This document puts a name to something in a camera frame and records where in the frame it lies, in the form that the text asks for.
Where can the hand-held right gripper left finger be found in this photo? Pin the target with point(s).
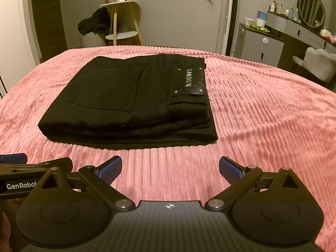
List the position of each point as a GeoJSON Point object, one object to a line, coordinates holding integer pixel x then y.
{"type": "Point", "coordinates": [110, 166]}

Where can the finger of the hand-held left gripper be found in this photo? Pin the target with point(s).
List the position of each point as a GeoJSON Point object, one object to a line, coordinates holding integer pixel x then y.
{"type": "Point", "coordinates": [31, 167]}
{"type": "Point", "coordinates": [13, 158]}

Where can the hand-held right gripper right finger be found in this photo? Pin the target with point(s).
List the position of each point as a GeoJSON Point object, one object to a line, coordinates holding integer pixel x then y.
{"type": "Point", "coordinates": [231, 169]}

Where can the black pants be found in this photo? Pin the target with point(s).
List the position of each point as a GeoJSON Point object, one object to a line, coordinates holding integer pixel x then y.
{"type": "Point", "coordinates": [118, 97]}

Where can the pink ribbed blanket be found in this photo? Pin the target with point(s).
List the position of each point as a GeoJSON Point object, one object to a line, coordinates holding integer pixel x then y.
{"type": "Point", "coordinates": [262, 123]}

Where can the grey cabinet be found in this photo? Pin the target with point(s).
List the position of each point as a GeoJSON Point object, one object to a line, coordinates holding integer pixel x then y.
{"type": "Point", "coordinates": [262, 52]}

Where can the white side table yellow legs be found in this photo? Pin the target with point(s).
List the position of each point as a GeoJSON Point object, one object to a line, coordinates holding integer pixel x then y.
{"type": "Point", "coordinates": [122, 35]}

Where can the white fluffy chair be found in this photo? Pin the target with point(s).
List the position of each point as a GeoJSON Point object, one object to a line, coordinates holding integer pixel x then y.
{"type": "Point", "coordinates": [319, 63]}

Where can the green packet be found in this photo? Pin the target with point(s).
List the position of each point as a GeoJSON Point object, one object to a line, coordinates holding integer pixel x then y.
{"type": "Point", "coordinates": [260, 28]}

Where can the dark wooden door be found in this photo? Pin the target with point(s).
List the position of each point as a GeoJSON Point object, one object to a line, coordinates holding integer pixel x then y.
{"type": "Point", "coordinates": [47, 18]}

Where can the dark clothes pile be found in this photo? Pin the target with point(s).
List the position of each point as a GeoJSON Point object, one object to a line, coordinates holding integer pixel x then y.
{"type": "Point", "coordinates": [94, 21]}

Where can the white tower air conditioner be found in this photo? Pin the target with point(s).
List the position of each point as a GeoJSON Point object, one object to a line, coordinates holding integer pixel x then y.
{"type": "Point", "coordinates": [229, 18]}

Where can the blue and white box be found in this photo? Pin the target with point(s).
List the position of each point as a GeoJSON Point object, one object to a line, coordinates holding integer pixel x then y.
{"type": "Point", "coordinates": [261, 18]}

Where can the grey vanity desk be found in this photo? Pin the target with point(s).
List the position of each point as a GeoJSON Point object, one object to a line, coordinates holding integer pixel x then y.
{"type": "Point", "coordinates": [296, 29]}

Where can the white bottle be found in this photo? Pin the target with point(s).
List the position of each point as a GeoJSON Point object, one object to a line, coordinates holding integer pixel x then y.
{"type": "Point", "coordinates": [273, 8]}

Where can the blue bottle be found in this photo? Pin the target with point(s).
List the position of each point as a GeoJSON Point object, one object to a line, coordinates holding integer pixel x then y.
{"type": "Point", "coordinates": [296, 14]}

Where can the round vanity mirror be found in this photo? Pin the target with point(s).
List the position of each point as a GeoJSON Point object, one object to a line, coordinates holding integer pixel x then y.
{"type": "Point", "coordinates": [311, 9]}

